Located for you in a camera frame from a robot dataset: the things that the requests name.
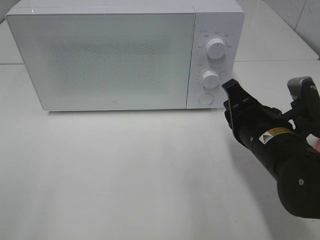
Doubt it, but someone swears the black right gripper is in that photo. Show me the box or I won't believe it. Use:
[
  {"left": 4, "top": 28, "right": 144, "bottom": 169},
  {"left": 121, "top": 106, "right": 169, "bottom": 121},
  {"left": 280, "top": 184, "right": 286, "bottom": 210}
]
[{"left": 222, "top": 78, "right": 295, "bottom": 147}]

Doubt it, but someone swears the round white door button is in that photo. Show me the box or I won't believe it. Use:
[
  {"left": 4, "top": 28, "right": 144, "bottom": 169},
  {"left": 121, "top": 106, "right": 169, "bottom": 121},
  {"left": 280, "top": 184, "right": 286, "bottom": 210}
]
[{"left": 198, "top": 93, "right": 214, "bottom": 106}]

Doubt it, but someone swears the white microwave door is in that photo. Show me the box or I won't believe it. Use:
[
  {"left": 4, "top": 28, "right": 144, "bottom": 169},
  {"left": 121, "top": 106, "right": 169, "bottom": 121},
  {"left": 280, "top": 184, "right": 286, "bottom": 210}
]
[{"left": 7, "top": 13, "right": 194, "bottom": 111}]

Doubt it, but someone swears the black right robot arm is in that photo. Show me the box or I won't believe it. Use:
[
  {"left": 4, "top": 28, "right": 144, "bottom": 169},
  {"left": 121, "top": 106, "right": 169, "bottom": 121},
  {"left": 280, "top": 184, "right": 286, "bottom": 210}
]
[{"left": 222, "top": 76, "right": 320, "bottom": 219}]

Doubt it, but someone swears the lower white microwave knob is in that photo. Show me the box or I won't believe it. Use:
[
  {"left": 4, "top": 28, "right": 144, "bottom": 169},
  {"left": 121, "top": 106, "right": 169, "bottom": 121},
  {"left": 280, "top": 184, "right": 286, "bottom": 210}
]
[{"left": 201, "top": 70, "right": 220, "bottom": 89}]

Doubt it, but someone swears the white microwave knob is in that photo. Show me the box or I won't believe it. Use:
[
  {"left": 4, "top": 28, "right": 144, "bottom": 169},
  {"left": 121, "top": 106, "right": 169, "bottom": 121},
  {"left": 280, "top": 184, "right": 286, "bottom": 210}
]
[
  {"left": 201, "top": 70, "right": 220, "bottom": 89},
  {"left": 204, "top": 36, "right": 227, "bottom": 60}
]

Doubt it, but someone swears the upper white microwave knob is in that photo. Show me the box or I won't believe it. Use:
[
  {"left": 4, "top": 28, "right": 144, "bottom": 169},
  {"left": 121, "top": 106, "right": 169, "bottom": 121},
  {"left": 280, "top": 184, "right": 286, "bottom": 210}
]
[{"left": 204, "top": 36, "right": 227, "bottom": 60}]

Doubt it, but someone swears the white microwave oven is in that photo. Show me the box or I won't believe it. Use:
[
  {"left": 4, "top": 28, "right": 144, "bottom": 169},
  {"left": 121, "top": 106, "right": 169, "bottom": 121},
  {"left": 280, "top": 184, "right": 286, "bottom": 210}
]
[{"left": 5, "top": 0, "right": 245, "bottom": 111}]

